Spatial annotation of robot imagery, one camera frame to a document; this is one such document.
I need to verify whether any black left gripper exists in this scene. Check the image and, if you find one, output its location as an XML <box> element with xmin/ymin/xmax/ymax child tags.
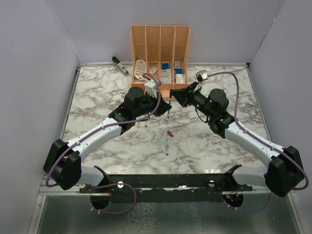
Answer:
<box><xmin>134</xmin><ymin>89</ymin><xmax>171</xmax><ymax>117</ymax></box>

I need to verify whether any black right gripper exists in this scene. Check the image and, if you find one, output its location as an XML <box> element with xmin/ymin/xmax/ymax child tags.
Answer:
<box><xmin>170</xmin><ymin>83</ymin><xmax>214</xmax><ymax>119</ymax></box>

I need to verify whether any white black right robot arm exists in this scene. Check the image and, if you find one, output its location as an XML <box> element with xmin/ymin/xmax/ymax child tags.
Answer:
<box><xmin>170</xmin><ymin>82</ymin><xmax>307</xmax><ymax>197</ymax></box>

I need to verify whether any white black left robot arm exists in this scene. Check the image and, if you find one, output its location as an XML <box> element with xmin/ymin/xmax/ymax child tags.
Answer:
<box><xmin>43</xmin><ymin>87</ymin><xmax>171</xmax><ymax>193</ymax></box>

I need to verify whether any white pen purple end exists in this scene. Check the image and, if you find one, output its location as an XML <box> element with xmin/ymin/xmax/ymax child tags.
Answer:
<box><xmin>164</xmin><ymin>131</ymin><xmax>169</xmax><ymax>156</ymax></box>

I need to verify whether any red white card box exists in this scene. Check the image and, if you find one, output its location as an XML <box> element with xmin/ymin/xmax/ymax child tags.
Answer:
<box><xmin>176</xmin><ymin>74</ymin><xmax>186</xmax><ymax>84</ymax></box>

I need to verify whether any blue box in organizer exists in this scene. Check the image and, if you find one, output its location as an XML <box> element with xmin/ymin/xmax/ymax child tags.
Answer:
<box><xmin>162</xmin><ymin>63</ymin><xmax>170</xmax><ymax>70</ymax></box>

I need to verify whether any white oval ruler card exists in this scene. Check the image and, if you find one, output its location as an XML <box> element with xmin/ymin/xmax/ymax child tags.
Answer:
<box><xmin>134</xmin><ymin>59</ymin><xmax>147</xmax><ymax>80</ymax></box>

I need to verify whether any peach plastic desk organizer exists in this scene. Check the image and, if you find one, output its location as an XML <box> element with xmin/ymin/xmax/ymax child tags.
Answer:
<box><xmin>130</xmin><ymin>25</ymin><xmax>191</xmax><ymax>101</ymax></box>

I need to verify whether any black grey stapler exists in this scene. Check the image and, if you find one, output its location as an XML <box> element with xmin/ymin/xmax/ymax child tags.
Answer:
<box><xmin>112</xmin><ymin>56</ymin><xmax>129</xmax><ymax>76</ymax></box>

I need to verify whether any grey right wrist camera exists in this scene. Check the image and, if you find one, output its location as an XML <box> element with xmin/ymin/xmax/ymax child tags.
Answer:
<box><xmin>195</xmin><ymin>70</ymin><xmax>208</xmax><ymax>83</ymax></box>

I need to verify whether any black mounting rail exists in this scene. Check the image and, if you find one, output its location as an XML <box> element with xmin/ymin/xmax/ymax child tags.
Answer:
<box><xmin>79</xmin><ymin>167</ymin><xmax>252</xmax><ymax>203</ymax></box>

